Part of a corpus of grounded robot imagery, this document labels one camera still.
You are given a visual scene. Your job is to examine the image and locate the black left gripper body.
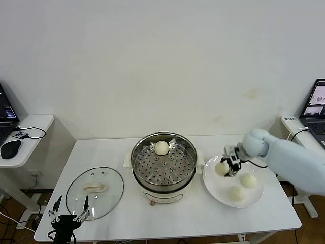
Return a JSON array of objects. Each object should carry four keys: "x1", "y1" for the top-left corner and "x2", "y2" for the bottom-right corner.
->
[{"x1": 52, "y1": 215, "x2": 80, "y2": 244}]

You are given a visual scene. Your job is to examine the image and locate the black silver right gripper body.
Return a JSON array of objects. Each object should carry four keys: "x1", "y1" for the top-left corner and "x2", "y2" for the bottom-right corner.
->
[{"x1": 223, "y1": 145, "x2": 246, "y2": 163}]

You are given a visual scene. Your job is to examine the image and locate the silver black-tipped left gripper finger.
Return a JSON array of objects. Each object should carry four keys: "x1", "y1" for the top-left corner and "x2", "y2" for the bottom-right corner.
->
[
  {"x1": 48, "y1": 195, "x2": 63, "y2": 224},
  {"x1": 75, "y1": 195, "x2": 91, "y2": 222}
]

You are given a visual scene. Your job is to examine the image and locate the white steamed baozi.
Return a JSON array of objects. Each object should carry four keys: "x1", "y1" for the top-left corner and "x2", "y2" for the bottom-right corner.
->
[
  {"x1": 227, "y1": 185, "x2": 246, "y2": 202},
  {"x1": 214, "y1": 162, "x2": 229, "y2": 176},
  {"x1": 240, "y1": 173, "x2": 258, "y2": 189},
  {"x1": 154, "y1": 140, "x2": 170, "y2": 156}
]

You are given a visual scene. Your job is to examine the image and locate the round glass pot lid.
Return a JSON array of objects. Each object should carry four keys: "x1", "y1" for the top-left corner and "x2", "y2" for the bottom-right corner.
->
[{"x1": 65, "y1": 166, "x2": 125, "y2": 221}]

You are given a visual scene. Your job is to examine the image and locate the stainless perforated steamer basket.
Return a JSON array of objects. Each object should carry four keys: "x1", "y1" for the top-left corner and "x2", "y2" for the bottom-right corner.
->
[{"x1": 122, "y1": 131, "x2": 205, "y2": 186}]

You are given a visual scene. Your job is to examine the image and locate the round white plate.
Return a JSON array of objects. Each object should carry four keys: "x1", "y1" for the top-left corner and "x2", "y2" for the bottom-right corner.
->
[{"x1": 202, "y1": 154, "x2": 264, "y2": 209}]

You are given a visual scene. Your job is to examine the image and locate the white rectangular work table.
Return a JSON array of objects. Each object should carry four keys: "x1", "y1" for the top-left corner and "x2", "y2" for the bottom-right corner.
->
[{"x1": 34, "y1": 134, "x2": 302, "y2": 244}]

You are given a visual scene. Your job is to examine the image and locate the cream electric cooker base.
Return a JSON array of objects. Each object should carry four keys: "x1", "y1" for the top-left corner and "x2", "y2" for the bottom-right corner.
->
[{"x1": 132, "y1": 167, "x2": 196, "y2": 206}]

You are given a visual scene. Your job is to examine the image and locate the white side desk with label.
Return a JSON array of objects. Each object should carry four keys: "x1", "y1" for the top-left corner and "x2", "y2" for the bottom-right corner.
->
[{"x1": 280, "y1": 115, "x2": 325, "y2": 219}]

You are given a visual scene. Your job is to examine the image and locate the black computer mouse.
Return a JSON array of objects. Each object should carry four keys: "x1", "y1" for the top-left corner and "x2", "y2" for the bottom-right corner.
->
[{"x1": 0, "y1": 140, "x2": 22, "y2": 160}]

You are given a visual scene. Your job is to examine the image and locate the grey laptop with bright windows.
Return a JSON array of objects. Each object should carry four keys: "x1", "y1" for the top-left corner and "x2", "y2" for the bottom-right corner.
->
[{"x1": 299, "y1": 78, "x2": 325, "y2": 149}]

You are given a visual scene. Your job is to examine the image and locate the white side desk with mouse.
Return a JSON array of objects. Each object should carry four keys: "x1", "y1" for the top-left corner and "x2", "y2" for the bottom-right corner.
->
[{"x1": 0, "y1": 114, "x2": 55, "y2": 222}]

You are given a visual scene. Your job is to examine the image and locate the black laptop with dark screen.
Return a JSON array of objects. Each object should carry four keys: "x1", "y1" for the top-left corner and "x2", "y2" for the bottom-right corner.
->
[{"x1": 0, "y1": 83, "x2": 20, "y2": 148}]

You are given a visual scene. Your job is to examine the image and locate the white floor cable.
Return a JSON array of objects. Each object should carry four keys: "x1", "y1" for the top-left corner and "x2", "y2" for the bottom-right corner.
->
[{"x1": 0, "y1": 212, "x2": 36, "y2": 233}]

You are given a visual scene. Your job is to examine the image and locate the white flat cable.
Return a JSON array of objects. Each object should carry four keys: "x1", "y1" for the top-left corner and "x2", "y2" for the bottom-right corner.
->
[{"x1": 288, "y1": 127, "x2": 310, "y2": 140}]

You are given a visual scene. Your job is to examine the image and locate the black hub cable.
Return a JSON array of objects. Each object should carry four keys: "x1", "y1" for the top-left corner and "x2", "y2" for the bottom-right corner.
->
[{"x1": 11, "y1": 126, "x2": 46, "y2": 140}]

